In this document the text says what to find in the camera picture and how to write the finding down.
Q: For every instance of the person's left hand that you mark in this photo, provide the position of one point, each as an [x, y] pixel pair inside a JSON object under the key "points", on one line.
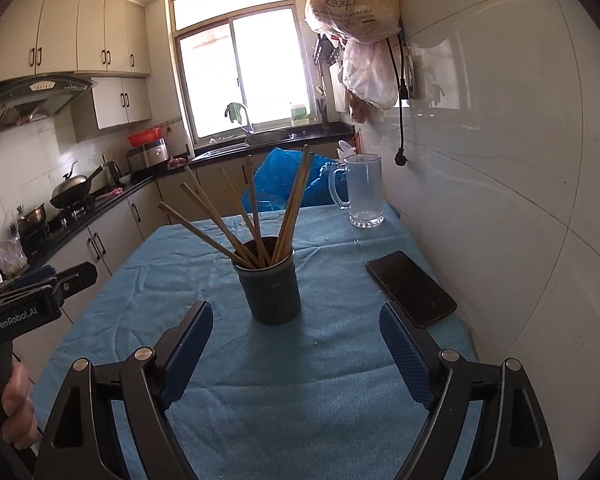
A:
{"points": [[20, 427]]}

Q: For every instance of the blue plastic bag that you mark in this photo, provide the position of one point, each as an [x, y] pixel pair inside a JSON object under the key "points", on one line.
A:
{"points": [[274, 179]]}

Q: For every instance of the kitchen cabinets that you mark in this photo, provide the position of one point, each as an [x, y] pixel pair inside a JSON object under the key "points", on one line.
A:
{"points": [[105, 40], [107, 235]]}

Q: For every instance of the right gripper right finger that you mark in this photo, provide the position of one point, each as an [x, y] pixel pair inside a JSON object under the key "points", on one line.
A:
{"points": [[511, 440]]}

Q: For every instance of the red basin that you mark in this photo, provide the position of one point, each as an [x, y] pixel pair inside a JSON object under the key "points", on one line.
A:
{"points": [[144, 137]]}

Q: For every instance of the dark cylindrical utensil holder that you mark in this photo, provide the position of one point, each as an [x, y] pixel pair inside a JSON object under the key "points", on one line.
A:
{"points": [[272, 293]]}

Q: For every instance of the lower kitchen cabinets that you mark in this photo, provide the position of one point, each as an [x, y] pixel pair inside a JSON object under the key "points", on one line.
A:
{"points": [[107, 235]]}

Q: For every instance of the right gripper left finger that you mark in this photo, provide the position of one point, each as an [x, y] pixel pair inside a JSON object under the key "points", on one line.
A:
{"points": [[81, 439]]}

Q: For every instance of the hanging white plastic bag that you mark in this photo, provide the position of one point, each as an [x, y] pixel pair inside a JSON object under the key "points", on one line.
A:
{"points": [[367, 72]]}

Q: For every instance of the black smartphone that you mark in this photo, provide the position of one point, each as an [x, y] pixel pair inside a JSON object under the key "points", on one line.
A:
{"points": [[419, 296]]}

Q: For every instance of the hanging printed plastic bag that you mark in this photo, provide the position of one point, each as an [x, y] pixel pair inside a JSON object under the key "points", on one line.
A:
{"points": [[365, 21]]}

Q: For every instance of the blue table cloth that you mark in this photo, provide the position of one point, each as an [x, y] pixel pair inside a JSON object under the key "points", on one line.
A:
{"points": [[316, 398]]}

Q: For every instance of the steel pot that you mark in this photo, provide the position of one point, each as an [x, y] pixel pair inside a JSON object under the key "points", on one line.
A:
{"points": [[30, 221]]}

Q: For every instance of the range hood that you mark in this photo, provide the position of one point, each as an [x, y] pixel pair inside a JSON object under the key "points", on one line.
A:
{"points": [[30, 99]]}

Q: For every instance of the upper kitchen cabinets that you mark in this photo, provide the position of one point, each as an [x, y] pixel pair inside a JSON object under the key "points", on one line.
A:
{"points": [[105, 40]]}

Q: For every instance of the black wok with lid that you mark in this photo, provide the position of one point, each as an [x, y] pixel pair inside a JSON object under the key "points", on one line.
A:
{"points": [[73, 189]]}

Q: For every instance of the kitchen faucet with cloth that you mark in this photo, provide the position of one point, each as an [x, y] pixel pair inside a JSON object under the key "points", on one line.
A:
{"points": [[237, 112]]}

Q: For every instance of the clear glass mug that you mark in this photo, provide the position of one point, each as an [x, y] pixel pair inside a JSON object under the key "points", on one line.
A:
{"points": [[365, 203]]}

